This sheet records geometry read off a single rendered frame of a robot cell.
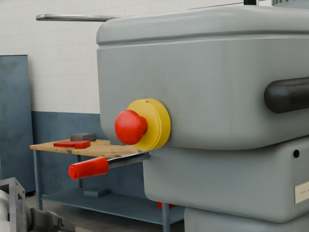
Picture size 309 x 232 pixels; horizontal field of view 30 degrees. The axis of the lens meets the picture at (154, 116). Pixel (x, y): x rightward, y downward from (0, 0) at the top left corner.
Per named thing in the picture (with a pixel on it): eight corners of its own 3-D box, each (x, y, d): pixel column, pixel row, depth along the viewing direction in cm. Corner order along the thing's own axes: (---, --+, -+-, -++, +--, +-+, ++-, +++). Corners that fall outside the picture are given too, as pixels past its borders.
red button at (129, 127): (135, 147, 63) (134, 111, 63) (111, 145, 66) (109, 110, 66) (156, 143, 66) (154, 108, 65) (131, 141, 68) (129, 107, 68)
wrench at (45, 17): (48, 19, 70) (48, 12, 70) (31, 21, 72) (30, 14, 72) (184, 21, 87) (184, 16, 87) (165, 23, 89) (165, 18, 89)
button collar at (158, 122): (161, 153, 65) (158, 100, 64) (123, 149, 69) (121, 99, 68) (173, 150, 66) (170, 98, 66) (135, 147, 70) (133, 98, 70)
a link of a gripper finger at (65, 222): (73, 235, 132) (56, 230, 127) (71, 222, 134) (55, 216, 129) (78, 234, 132) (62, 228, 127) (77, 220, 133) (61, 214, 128)
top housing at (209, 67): (247, 157, 60) (242, 0, 58) (81, 142, 77) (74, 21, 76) (407, 112, 94) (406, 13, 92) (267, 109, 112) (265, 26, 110)
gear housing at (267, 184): (288, 228, 68) (286, 144, 67) (140, 201, 84) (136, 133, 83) (393, 177, 93) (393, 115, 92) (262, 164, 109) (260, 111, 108)
